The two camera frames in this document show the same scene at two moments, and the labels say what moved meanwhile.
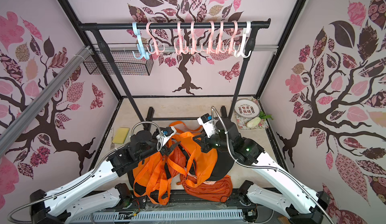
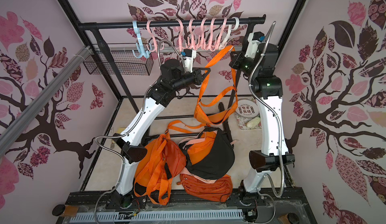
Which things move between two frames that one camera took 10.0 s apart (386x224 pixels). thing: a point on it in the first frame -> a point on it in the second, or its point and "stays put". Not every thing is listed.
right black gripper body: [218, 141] -> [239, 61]
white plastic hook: [246, 30] -> [232, 26]
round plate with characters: [247, 108] stays put
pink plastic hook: [231, 38] -> [225, 20]
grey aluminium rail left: [13, 129] stays put
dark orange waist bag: [218, 191] stays put
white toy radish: [254, 122] stays put
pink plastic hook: [210, 38] -> [203, 44]
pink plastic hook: [219, 38] -> [211, 47]
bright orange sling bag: [201, 166] -> [211, 116]
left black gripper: [167, 150] -> [197, 78]
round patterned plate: [242, 122] stays put
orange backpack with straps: [152, 177] stays put
